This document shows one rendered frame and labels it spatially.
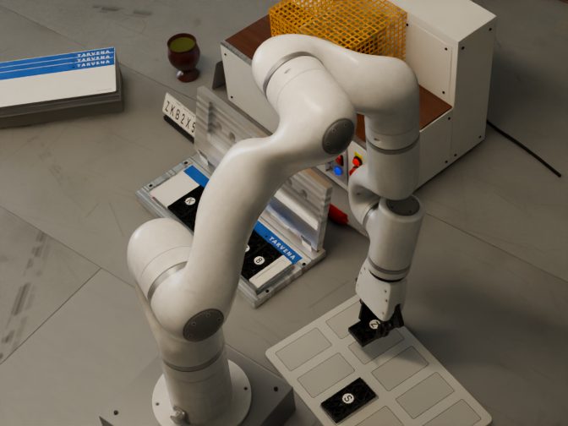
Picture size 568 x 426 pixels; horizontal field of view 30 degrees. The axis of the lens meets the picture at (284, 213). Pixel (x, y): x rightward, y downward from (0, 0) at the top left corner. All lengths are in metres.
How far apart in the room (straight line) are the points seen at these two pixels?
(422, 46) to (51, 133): 0.97
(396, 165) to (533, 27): 1.22
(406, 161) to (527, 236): 0.69
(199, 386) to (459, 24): 0.95
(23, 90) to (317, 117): 1.32
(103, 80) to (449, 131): 0.86
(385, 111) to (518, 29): 1.28
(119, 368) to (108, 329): 0.10
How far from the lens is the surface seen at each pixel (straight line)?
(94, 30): 3.02
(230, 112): 2.38
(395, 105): 1.66
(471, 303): 2.28
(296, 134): 1.53
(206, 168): 2.53
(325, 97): 1.53
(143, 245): 1.76
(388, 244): 1.94
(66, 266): 2.44
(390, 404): 2.12
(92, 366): 2.26
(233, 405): 2.04
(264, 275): 2.29
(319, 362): 2.18
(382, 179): 1.80
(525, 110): 2.68
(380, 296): 2.04
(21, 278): 2.45
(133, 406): 2.08
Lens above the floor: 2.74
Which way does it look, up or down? 49 degrees down
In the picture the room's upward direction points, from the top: 6 degrees counter-clockwise
